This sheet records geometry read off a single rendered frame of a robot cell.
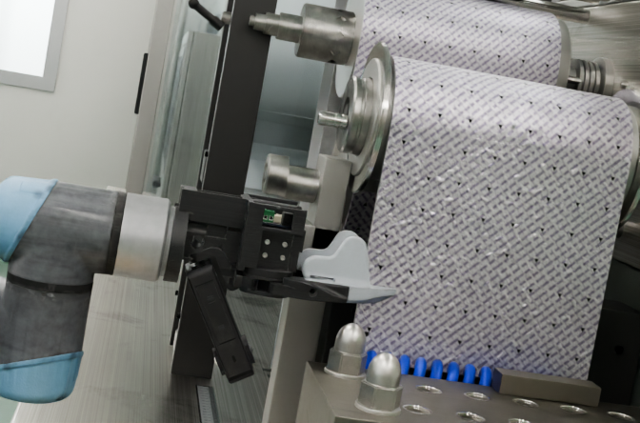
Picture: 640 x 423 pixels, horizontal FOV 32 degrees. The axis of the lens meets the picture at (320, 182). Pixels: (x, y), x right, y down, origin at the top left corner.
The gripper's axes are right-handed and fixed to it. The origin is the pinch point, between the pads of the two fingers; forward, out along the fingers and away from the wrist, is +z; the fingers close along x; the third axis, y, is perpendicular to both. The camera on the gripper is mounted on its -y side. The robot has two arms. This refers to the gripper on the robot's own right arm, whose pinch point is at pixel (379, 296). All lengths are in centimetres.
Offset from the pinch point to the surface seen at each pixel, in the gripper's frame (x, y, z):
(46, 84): 555, -3, -84
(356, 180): 4.6, 10.0, -3.2
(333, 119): 3.5, 15.4, -6.6
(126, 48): 556, 26, -42
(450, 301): -0.2, 0.6, 6.7
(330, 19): 28.3, 26.2, -4.9
